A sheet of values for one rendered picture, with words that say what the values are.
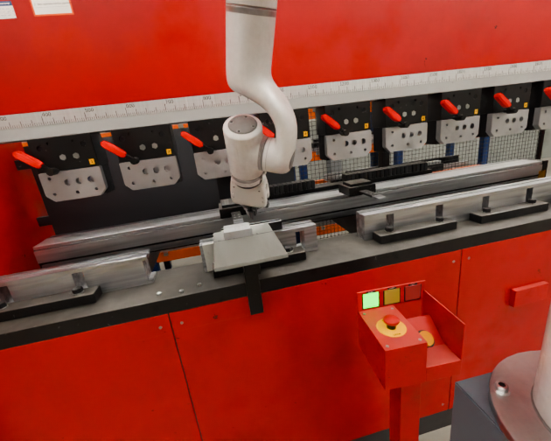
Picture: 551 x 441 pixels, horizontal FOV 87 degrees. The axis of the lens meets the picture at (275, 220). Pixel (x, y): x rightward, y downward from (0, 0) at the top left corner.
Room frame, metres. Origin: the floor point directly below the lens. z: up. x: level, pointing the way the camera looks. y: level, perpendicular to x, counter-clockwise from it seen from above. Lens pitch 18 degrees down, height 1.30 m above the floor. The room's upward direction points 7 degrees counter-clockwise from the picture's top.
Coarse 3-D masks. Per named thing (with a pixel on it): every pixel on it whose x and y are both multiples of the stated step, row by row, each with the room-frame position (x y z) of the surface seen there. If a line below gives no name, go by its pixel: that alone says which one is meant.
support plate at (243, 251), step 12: (252, 228) 0.88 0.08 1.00; (264, 228) 0.86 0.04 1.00; (216, 240) 0.81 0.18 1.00; (228, 240) 0.80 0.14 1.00; (240, 240) 0.79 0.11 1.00; (252, 240) 0.78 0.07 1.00; (264, 240) 0.77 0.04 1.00; (276, 240) 0.76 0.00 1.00; (216, 252) 0.72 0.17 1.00; (228, 252) 0.71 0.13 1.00; (240, 252) 0.70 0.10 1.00; (252, 252) 0.69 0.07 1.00; (264, 252) 0.68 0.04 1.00; (276, 252) 0.67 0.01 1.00; (216, 264) 0.64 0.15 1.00; (228, 264) 0.64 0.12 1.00; (240, 264) 0.64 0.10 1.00
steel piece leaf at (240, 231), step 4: (224, 228) 0.91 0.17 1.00; (228, 228) 0.90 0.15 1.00; (232, 228) 0.90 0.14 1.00; (236, 228) 0.89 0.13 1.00; (240, 228) 0.89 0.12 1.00; (244, 228) 0.88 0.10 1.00; (248, 228) 0.82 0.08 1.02; (224, 232) 0.87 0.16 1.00; (228, 232) 0.81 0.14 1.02; (232, 232) 0.81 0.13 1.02; (236, 232) 0.81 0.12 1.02; (240, 232) 0.81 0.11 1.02; (244, 232) 0.82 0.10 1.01; (248, 232) 0.82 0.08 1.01; (252, 232) 0.82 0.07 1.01; (224, 236) 0.81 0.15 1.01; (228, 236) 0.81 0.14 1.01; (232, 236) 0.81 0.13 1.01; (236, 236) 0.81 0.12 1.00; (240, 236) 0.81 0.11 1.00
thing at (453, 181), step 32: (512, 160) 1.51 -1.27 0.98; (544, 160) 1.41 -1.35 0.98; (320, 192) 1.31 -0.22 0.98; (384, 192) 1.26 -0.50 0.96; (416, 192) 1.28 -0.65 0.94; (448, 192) 1.31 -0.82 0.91; (128, 224) 1.18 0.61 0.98; (160, 224) 1.11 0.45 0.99; (192, 224) 1.11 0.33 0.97; (224, 224) 1.13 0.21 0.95; (64, 256) 1.03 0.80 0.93; (96, 256) 1.05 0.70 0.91
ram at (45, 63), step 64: (0, 0) 0.80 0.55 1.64; (128, 0) 0.85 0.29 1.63; (192, 0) 0.87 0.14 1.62; (320, 0) 0.93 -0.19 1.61; (384, 0) 0.96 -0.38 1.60; (448, 0) 1.00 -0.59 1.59; (512, 0) 1.04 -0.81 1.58; (0, 64) 0.79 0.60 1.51; (64, 64) 0.81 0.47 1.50; (128, 64) 0.84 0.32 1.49; (192, 64) 0.87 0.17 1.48; (320, 64) 0.93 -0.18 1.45; (384, 64) 0.96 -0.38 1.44; (448, 64) 1.00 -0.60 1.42; (64, 128) 0.81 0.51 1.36; (128, 128) 0.83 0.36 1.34
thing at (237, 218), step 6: (234, 204) 1.10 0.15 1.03; (222, 210) 1.08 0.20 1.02; (228, 210) 1.09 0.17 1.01; (234, 210) 1.09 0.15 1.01; (240, 210) 1.09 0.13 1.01; (222, 216) 1.08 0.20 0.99; (228, 216) 1.09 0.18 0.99; (234, 216) 1.02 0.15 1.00; (240, 216) 1.01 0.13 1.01; (234, 222) 0.95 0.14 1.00; (240, 222) 0.94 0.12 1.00
